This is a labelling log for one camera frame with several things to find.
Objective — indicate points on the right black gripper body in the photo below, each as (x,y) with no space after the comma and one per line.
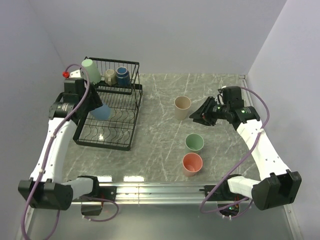
(212,111)

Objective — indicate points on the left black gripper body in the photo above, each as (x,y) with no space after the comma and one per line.
(84,102)

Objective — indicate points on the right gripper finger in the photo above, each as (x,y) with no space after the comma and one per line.
(200,121)
(198,114)

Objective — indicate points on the blue plastic cup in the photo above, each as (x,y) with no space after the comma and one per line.
(101,113)

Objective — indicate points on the small green plastic cup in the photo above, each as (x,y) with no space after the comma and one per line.
(92,70)

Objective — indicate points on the olive ceramic mug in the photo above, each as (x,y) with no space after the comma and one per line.
(110,77)

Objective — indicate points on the dark blue glazed mug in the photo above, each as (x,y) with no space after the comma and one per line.
(123,76)

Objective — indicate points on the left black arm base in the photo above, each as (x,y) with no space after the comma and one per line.
(107,192)

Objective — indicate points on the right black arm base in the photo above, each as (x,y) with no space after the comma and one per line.
(218,195)

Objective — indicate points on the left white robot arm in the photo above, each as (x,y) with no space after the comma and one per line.
(45,188)

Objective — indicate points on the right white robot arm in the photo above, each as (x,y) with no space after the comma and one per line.
(278,185)

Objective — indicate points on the beige plastic cup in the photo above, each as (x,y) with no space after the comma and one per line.
(182,106)

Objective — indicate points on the large green plastic cup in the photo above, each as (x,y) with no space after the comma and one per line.
(194,143)

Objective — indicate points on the pink plastic cup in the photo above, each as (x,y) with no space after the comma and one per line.
(192,163)

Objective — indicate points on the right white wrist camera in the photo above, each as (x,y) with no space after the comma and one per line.
(220,96)

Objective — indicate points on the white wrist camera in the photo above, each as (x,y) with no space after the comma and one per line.
(73,74)
(220,96)

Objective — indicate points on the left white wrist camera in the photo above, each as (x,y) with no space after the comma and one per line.
(73,74)

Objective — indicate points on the black wire dish rack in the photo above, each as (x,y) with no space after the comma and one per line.
(124,102)

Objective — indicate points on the aluminium mounting rail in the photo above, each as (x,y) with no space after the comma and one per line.
(159,192)

